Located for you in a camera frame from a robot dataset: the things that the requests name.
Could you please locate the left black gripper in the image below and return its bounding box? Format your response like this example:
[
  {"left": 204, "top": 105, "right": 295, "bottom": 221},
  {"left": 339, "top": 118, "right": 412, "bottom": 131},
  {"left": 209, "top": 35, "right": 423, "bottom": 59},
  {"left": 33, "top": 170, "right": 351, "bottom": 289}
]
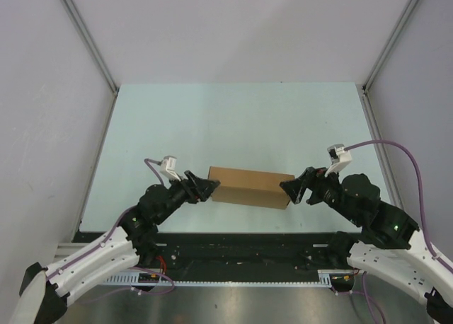
[{"left": 155, "top": 170, "right": 219, "bottom": 224}]

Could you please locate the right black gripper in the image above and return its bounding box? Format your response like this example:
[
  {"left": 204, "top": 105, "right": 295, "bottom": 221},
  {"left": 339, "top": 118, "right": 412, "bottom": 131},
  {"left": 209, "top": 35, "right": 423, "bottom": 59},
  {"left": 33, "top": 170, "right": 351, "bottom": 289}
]
[{"left": 278, "top": 163, "right": 361, "bottom": 225}]

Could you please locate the brown cardboard box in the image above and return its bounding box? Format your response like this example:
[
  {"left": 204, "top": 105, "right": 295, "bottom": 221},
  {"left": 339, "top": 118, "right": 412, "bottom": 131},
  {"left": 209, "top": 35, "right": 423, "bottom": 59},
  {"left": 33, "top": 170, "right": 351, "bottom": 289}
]
[{"left": 208, "top": 166, "right": 295, "bottom": 209}]

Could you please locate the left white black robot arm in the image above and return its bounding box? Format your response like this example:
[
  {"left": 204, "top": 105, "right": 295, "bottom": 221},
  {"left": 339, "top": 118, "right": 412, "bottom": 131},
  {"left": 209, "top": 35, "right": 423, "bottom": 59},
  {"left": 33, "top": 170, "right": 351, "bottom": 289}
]
[{"left": 10, "top": 170, "right": 220, "bottom": 323}]

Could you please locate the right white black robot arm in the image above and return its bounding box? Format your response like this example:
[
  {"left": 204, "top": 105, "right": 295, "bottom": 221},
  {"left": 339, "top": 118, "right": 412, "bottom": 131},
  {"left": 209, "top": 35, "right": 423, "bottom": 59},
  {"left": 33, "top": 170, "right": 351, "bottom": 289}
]
[{"left": 280, "top": 167, "right": 452, "bottom": 323}]

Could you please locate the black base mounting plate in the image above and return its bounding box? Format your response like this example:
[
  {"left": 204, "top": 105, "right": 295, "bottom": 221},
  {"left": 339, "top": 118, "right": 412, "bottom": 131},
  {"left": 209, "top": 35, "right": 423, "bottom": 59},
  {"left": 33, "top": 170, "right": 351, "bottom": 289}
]
[{"left": 72, "top": 231, "right": 390, "bottom": 272}]

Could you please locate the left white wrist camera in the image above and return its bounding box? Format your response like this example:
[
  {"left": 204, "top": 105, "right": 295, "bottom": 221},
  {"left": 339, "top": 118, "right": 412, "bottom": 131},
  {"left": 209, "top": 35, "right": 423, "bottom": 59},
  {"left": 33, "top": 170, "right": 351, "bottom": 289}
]
[{"left": 160, "top": 156, "right": 181, "bottom": 181}]

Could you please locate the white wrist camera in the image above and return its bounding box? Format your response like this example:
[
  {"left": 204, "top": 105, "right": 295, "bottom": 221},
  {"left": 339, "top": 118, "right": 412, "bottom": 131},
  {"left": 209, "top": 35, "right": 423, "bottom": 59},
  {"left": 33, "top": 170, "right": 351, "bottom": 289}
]
[
  {"left": 325, "top": 144, "right": 352, "bottom": 177},
  {"left": 160, "top": 156, "right": 181, "bottom": 181}
]

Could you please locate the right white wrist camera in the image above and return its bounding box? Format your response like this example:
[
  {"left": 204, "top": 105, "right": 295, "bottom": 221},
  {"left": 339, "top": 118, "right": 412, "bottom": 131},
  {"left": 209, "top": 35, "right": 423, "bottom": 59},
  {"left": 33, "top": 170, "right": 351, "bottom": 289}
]
[{"left": 325, "top": 144, "right": 352, "bottom": 177}]

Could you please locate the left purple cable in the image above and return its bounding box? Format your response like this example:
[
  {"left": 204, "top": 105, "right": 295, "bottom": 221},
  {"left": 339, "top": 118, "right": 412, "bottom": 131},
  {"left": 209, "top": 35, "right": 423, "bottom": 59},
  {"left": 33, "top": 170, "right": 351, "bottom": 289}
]
[{"left": 45, "top": 158, "right": 176, "bottom": 296}]

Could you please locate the grey slotted cable duct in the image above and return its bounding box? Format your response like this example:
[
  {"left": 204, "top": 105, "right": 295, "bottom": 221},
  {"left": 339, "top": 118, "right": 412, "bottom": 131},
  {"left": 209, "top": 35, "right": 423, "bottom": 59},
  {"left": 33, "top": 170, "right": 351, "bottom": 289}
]
[{"left": 101, "top": 270, "right": 354, "bottom": 288}]

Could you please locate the right aluminium side rail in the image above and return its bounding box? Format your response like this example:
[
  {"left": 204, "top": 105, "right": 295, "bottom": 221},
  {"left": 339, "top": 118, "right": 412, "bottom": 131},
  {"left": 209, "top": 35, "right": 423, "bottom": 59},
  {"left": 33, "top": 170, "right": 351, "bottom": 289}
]
[{"left": 356, "top": 85, "right": 406, "bottom": 211}]

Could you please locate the right aluminium corner post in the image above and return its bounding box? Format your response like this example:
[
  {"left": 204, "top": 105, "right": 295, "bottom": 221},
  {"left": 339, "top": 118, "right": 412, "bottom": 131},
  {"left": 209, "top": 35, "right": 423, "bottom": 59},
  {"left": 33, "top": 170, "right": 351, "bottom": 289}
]
[{"left": 362, "top": 0, "right": 422, "bottom": 93}]

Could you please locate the aluminium corner post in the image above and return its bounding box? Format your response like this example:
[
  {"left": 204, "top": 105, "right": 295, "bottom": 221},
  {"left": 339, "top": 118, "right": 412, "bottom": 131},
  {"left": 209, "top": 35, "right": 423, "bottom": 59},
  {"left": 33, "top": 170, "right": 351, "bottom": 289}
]
[
  {"left": 362, "top": 0, "right": 422, "bottom": 93},
  {"left": 60, "top": 0, "right": 119, "bottom": 97}
]

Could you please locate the left aluminium corner post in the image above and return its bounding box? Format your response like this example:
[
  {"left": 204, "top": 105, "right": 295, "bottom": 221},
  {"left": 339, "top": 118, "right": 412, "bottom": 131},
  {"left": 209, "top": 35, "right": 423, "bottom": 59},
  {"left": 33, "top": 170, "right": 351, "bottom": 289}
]
[{"left": 60, "top": 0, "right": 119, "bottom": 97}]

